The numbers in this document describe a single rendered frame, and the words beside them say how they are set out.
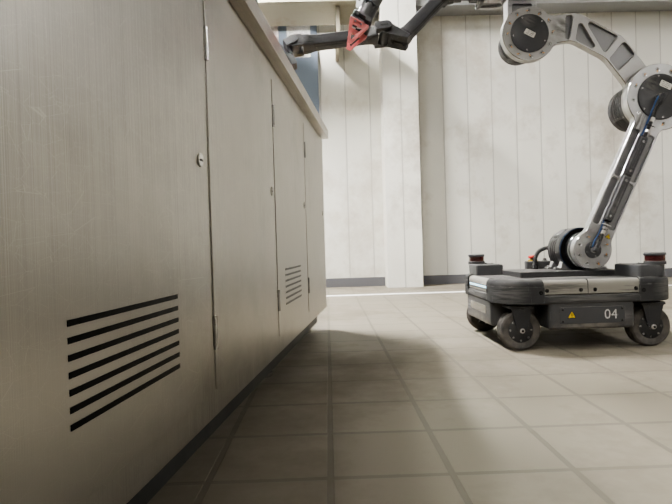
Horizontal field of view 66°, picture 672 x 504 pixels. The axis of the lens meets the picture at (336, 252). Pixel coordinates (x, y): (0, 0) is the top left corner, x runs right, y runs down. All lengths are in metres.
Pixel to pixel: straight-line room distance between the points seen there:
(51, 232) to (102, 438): 0.22
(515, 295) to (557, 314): 0.15
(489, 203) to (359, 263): 1.29
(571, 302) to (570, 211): 3.30
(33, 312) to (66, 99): 0.20
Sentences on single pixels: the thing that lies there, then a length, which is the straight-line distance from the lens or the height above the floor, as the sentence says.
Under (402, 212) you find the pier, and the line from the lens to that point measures 4.49.
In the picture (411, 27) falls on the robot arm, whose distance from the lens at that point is 2.33.
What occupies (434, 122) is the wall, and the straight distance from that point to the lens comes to 4.90.
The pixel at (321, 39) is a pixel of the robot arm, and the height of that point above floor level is 1.21.
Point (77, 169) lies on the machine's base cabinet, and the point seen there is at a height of 0.46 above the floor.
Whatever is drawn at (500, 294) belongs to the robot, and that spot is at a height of 0.19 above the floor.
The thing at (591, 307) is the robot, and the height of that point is 0.15.
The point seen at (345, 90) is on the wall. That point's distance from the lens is 4.88.
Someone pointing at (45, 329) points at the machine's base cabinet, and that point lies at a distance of 0.51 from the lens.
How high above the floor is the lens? 0.38
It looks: 1 degrees down
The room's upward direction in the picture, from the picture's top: 2 degrees counter-clockwise
